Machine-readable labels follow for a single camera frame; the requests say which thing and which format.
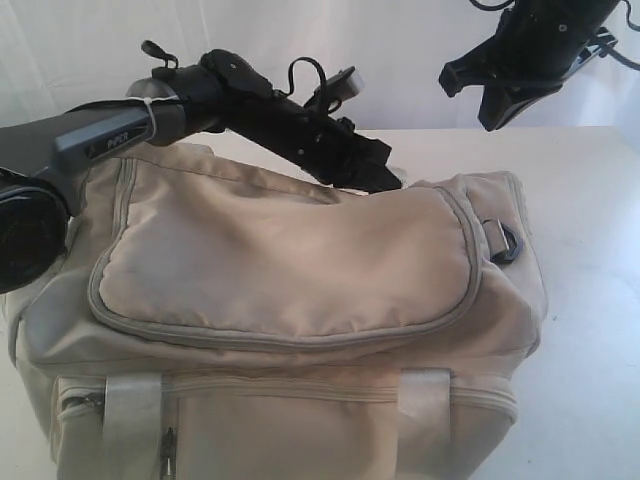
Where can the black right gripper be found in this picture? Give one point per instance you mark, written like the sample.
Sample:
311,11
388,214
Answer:
529,56

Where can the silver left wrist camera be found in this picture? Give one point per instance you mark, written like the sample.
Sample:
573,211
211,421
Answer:
342,86

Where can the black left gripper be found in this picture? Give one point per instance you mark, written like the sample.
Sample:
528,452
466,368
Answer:
335,154

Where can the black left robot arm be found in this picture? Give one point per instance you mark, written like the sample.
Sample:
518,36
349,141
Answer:
44,163

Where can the beige fabric duffel bag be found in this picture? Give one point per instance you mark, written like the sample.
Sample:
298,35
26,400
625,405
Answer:
215,320

